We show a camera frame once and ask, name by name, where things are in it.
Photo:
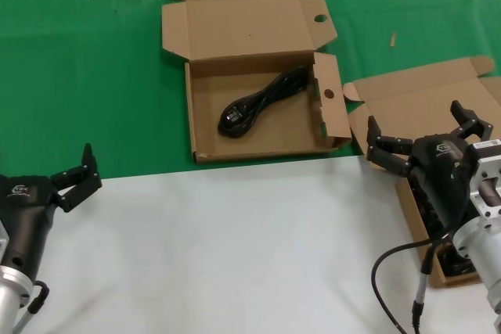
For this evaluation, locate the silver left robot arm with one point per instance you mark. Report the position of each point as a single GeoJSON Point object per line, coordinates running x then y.
{"type": "Point", "coordinates": [9, 299]}

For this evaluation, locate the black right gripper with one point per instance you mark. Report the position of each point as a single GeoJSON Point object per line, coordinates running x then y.
{"type": "Point", "coordinates": [446, 181]}

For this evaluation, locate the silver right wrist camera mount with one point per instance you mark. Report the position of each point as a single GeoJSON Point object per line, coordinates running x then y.
{"type": "Point", "coordinates": [487, 177]}

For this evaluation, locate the brown cardboard box, round holes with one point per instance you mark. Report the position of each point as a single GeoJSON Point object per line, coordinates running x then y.
{"type": "Point", "coordinates": [250, 29]}

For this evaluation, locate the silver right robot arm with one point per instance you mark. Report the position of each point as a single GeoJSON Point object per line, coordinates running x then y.
{"type": "Point", "coordinates": [481, 256]}

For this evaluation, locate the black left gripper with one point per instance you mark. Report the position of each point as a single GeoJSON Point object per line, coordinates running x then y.
{"type": "Point", "coordinates": [27, 216]}

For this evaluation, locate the small cardboard scrap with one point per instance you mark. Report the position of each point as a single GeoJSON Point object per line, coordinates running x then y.
{"type": "Point", "coordinates": [393, 40]}

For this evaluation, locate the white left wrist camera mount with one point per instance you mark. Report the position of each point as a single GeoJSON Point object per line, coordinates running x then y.
{"type": "Point", "coordinates": [3, 242]}

